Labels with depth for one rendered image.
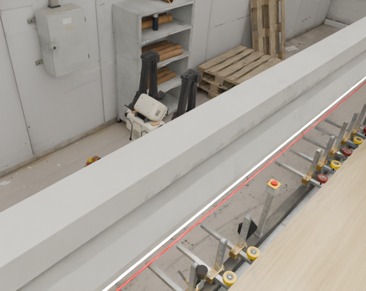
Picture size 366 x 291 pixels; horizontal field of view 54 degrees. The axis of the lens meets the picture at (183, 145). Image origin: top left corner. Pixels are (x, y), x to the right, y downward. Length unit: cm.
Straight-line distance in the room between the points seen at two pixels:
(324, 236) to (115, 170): 226
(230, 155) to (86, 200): 31
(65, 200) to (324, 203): 254
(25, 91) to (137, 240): 355
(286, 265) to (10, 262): 211
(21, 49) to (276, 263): 292
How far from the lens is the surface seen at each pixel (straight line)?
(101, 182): 49
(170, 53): 457
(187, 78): 260
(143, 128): 276
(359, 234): 280
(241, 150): 69
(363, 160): 348
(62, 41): 377
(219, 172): 65
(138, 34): 405
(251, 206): 395
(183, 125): 59
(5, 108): 401
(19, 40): 383
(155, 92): 308
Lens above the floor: 280
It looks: 38 degrees down
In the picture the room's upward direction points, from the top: 5 degrees clockwise
